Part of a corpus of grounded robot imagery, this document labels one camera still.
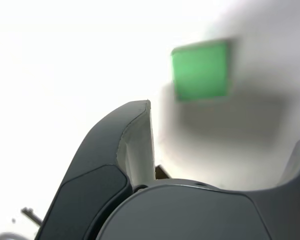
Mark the green cube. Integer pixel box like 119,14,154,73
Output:
170,39,232,103

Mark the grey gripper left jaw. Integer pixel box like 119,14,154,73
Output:
36,99,157,240

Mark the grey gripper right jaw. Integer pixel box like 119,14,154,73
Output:
97,133,300,240

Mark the black tape strip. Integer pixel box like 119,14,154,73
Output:
20,206,44,226

